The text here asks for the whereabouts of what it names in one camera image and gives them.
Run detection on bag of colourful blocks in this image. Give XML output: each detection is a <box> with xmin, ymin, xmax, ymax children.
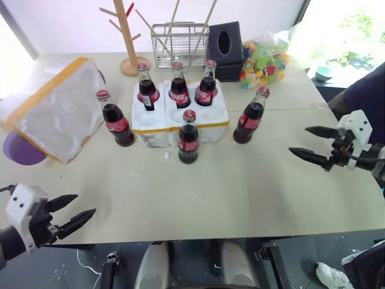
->
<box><xmin>239</xmin><ymin>30</ymin><xmax>292</xmax><ymax>90</ymax></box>

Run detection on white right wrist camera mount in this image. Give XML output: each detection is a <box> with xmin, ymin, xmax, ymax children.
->
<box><xmin>336</xmin><ymin>109</ymin><xmax>374</xmax><ymax>172</ymax></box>

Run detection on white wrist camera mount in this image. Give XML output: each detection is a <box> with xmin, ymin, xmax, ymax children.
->
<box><xmin>336</xmin><ymin>109</ymin><xmax>374</xmax><ymax>172</ymax></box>
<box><xmin>5</xmin><ymin>184</ymin><xmax>49</xmax><ymax>255</ymax></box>

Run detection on white foam bottle holder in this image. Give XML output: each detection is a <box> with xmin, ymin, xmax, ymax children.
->
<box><xmin>130</xmin><ymin>79</ymin><xmax>231</xmax><ymax>149</ymax></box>

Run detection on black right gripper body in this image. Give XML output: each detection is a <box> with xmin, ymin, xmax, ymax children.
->
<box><xmin>330</xmin><ymin>132</ymin><xmax>357</xmax><ymax>169</ymax></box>

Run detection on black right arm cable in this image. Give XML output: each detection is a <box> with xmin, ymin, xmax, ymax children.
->
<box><xmin>345</xmin><ymin>146</ymin><xmax>385</xmax><ymax>164</ymax></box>

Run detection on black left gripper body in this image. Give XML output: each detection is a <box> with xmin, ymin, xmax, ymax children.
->
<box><xmin>28</xmin><ymin>199</ymin><xmax>61</xmax><ymax>247</ymax></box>

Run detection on wooden stick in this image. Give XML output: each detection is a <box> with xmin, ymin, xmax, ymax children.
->
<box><xmin>187</xmin><ymin>0</ymin><xmax>218</xmax><ymax>67</ymax></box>
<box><xmin>135</xmin><ymin>8</ymin><xmax>170</xmax><ymax>52</ymax></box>
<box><xmin>161</xmin><ymin>0</ymin><xmax>181</xmax><ymax>55</ymax></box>

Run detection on grey rounded robot leg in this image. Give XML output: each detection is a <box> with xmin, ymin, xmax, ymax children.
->
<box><xmin>133</xmin><ymin>241</ymin><xmax>171</xmax><ymax>289</ymax></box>
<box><xmin>220</xmin><ymin>240</ymin><xmax>260</xmax><ymax>289</ymax></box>

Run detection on wooden mug tree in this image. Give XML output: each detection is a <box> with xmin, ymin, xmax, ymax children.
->
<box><xmin>99</xmin><ymin>0</ymin><xmax>152</xmax><ymax>78</ymax></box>

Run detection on large white foam block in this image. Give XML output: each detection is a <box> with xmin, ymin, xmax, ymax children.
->
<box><xmin>0</xmin><ymin>57</ymin><xmax>106</xmax><ymax>165</ymax></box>

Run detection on black table leg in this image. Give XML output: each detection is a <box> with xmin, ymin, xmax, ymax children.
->
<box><xmin>100</xmin><ymin>250</ymin><xmax>122</xmax><ymax>289</ymax></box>
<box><xmin>253</xmin><ymin>244</ymin><xmax>287</xmax><ymax>289</ymax></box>

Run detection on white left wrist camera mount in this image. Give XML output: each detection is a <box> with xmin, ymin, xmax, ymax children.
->
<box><xmin>5</xmin><ymin>184</ymin><xmax>49</xmax><ymax>255</ymax></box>

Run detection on glass cola bottle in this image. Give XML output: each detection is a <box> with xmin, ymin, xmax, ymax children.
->
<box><xmin>194</xmin><ymin>59</ymin><xmax>219</xmax><ymax>107</ymax></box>
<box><xmin>136</xmin><ymin>63</ymin><xmax>161</xmax><ymax>112</ymax></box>
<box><xmin>177</xmin><ymin>109</ymin><xmax>200</xmax><ymax>165</ymax></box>
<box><xmin>96</xmin><ymin>89</ymin><xmax>136</xmax><ymax>148</ymax></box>
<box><xmin>232</xmin><ymin>86</ymin><xmax>271</xmax><ymax>145</ymax></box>
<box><xmin>168</xmin><ymin>61</ymin><xmax>192</xmax><ymax>109</ymax></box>

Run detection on black tissue box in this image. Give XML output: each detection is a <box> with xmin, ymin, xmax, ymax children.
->
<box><xmin>207</xmin><ymin>20</ymin><xmax>244</xmax><ymax>66</ymax></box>

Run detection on metal wire rack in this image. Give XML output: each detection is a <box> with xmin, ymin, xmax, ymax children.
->
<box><xmin>150</xmin><ymin>22</ymin><xmax>211</xmax><ymax>72</ymax></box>

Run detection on white sneaker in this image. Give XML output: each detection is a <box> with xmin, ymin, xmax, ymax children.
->
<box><xmin>315</xmin><ymin>261</ymin><xmax>356</xmax><ymax>289</ymax></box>

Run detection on teal bowl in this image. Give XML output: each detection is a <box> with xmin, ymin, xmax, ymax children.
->
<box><xmin>315</xmin><ymin>66</ymin><xmax>334</xmax><ymax>82</ymax></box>

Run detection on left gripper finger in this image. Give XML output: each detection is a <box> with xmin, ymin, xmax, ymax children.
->
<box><xmin>57</xmin><ymin>208</ymin><xmax>97</xmax><ymax>240</ymax></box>
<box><xmin>47</xmin><ymin>194</ymin><xmax>79</xmax><ymax>213</ymax></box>

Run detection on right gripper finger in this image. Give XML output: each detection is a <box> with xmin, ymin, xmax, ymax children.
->
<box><xmin>288</xmin><ymin>146</ymin><xmax>333</xmax><ymax>173</ymax></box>
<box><xmin>304</xmin><ymin>125</ymin><xmax>342</xmax><ymax>140</ymax></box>

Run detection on white floor cable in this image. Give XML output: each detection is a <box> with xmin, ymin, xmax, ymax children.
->
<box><xmin>76</xmin><ymin>249</ymin><xmax>103</xmax><ymax>276</ymax></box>

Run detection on person in dark clothes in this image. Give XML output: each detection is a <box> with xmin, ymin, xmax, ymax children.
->
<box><xmin>327</xmin><ymin>61</ymin><xmax>385</xmax><ymax>289</ymax></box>

